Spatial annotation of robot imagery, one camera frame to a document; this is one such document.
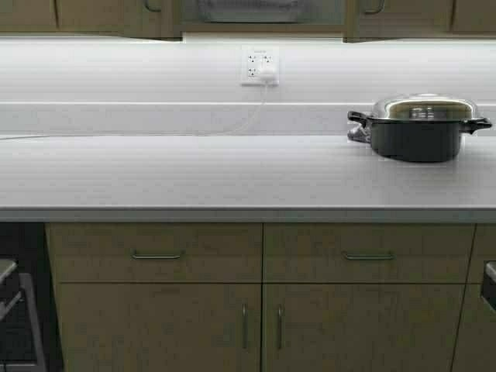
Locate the right upper door handle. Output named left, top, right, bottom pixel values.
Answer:
left=360, top=1, right=387, bottom=16

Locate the left lower door handle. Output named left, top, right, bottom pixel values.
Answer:
left=242, top=303, right=248, bottom=350

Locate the wooden drawer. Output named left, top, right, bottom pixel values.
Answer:
left=46, top=222, right=263, bottom=283
left=263, top=223, right=475, bottom=284

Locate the right upper cabinet door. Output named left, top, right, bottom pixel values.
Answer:
left=343, top=1, right=495, bottom=43

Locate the cabinet door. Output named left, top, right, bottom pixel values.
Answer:
left=343, top=1, right=495, bottom=43
left=263, top=284, right=463, bottom=371
left=57, top=284, right=261, bottom=371
left=1, top=0, right=181, bottom=40

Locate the right lower cabinet door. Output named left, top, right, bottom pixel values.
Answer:
left=263, top=284, right=463, bottom=371

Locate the stainless steel microwave oven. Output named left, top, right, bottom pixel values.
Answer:
left=1, top=267, right=47, bottom=371

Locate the right wooden drawer front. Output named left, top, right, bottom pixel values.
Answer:
left=263, top=223, right=475, bottom=284

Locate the right grey robot base bracket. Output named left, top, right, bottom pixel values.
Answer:
left=480, top=261, right=496, bottom=311

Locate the shiny steel pot lid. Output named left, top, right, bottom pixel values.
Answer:
left=370, top=93, right=483, bottom=122

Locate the left wooden drawer front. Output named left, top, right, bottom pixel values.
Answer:
left=46, top=222, right=263, bottom=283

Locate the aluminium foil baking tray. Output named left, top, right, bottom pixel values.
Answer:
left=197, top=1, right=306, bottom=23

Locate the far right lower cabinet panel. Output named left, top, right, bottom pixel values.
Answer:
left=452, top=224, right=495, bottom=371

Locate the small grey object behind pot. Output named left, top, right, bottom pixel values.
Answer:
left=347, top=124, right=370, bottom=143

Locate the left grey robot base bracket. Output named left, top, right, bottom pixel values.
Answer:
left=0, top=259, right=22, bottom=320

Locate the white wall power outlet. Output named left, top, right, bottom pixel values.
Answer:
left=240, top=45, right=280, bottom=86

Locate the drawer metal handle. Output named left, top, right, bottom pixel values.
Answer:
left=342, top=251, right=395, bottom=261
left=131, top=250, right=184, bottom=260

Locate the left upper cabinet door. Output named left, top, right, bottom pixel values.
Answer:
left=1, top=0, right=181, bottom=40

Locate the black cooking pot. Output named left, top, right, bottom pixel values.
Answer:
left=348, top=111, right=492, bottom=163

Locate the right drawer metal handle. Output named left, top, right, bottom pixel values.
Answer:
left=342, top=251, right=395, bottom=261

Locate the left lower cabinet door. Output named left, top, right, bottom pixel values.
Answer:
left=57, top=284, right=261, bottom=371

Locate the left drawer metal handle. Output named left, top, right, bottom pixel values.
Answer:
left=131, top=250, right=184, bottom=260

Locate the left upper door handle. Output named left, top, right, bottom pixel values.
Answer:
left=142, top=0, right=162, bottom=13

